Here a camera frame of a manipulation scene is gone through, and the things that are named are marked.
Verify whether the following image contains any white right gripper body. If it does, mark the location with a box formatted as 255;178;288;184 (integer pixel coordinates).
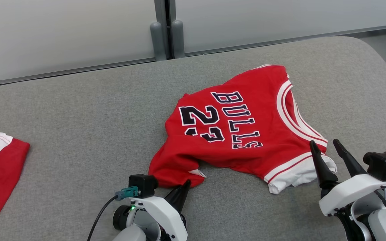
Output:
319;173;386;217

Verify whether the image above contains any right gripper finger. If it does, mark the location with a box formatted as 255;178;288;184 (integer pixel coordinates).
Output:
333;139;368;178
310;140;339;190

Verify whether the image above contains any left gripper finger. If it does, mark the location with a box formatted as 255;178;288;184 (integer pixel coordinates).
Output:
164;180;190;206
173;180;192;213

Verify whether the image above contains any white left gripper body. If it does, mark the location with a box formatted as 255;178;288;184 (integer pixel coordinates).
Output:
129;196;188;241

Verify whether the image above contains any red Bulls jersey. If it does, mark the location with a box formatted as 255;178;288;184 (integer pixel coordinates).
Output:
148;64;338;195

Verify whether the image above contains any frosted white partition panel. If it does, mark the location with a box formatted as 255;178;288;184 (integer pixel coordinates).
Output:
176;0;386;57
0;0;157;89

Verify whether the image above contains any left cable with teal plug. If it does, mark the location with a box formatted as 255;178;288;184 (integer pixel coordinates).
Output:
86;186;140;241

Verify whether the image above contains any grey partition post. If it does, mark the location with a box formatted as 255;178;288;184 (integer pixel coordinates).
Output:
169;0;186;59
150;0;168;62

